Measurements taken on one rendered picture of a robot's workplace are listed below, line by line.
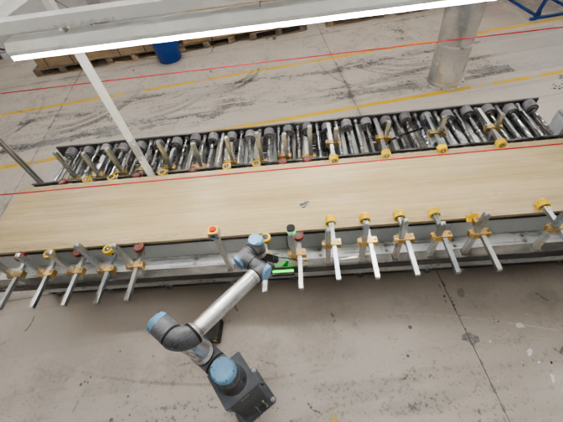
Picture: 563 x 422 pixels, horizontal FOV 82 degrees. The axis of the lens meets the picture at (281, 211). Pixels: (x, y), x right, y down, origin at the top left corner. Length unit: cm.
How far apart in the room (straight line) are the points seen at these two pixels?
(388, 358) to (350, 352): 30
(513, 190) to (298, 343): 211
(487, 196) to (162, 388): 302
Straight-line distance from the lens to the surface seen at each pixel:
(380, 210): 260
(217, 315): 172
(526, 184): 312
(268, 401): 295
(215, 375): 217
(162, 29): 174
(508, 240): 308
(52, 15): 193
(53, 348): 392
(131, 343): 350
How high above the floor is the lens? 290
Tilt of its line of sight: 50 degrees down
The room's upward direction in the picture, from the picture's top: 10 degrees counter-clockwise
